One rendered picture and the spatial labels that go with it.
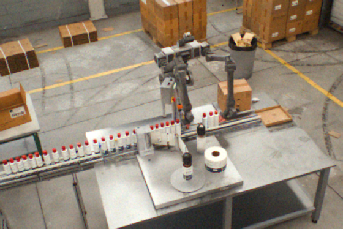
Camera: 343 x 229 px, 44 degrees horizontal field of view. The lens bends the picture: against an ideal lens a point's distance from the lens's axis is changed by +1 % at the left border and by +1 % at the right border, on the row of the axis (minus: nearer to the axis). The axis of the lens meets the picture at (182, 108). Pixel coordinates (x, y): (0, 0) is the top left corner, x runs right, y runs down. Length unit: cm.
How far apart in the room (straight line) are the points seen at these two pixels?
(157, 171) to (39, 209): 168
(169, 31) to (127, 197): 412
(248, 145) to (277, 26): 374
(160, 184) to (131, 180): 29
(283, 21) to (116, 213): 500
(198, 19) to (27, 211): 426
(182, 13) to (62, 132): 288
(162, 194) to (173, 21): 416
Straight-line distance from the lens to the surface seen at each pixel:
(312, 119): 603
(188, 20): 738
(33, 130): 479
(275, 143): 422
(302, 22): 795
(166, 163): 390
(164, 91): 386
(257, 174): 388
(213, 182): 372
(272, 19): 742
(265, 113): 460
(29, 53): 754
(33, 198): 515
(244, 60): 650
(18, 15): 897
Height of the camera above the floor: 354
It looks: 36 degrees down
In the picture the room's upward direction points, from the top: 3 degrees counter-clockwise
